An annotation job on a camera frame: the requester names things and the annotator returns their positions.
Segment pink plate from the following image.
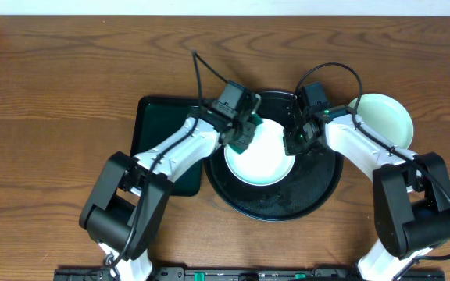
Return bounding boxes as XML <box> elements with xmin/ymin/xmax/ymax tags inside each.
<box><xmin>224</xmin><ymin>119</ymin><xmax>295</xmax><ymax>187</ymax></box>

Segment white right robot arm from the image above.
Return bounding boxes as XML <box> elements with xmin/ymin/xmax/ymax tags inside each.
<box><xmin>284</xmin><ymin>105</ymin><xmax>450</xmax><ymax>280</ymax></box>

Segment green sponge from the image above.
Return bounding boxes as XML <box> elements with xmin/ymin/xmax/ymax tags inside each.
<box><xmin>228</xmin><ymin>114</ymin><xmax>263</xmax><ymax>154</ymax></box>

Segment rectangular black tray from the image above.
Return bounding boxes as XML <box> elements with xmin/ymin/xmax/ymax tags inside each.
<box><xmin>130</xmin><ymin>96</ymin><xmax>202</xmax><ymax>197</ymax></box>

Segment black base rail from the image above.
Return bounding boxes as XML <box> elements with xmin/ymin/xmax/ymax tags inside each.
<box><xmin>52</xmin><ymin>265</ymin><xmax>447</xmax><ymax>281</ymax></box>

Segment round black tray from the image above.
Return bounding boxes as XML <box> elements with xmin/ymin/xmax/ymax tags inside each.
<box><xmin>204</xmin><ymin>91</ymin><xmax>343</xmax><ymax>222</ymax></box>

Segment mint green plate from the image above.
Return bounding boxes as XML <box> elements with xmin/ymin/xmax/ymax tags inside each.
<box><xmin>357</xmin><ymin>93</ymin><xmax>414</xmax><ymax>149</ymax></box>

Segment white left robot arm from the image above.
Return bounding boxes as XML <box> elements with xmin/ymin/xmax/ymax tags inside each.
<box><xmin>79</xmin><ymin>101</ymin><xmax>261</xmax><ymax>280</ymax></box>

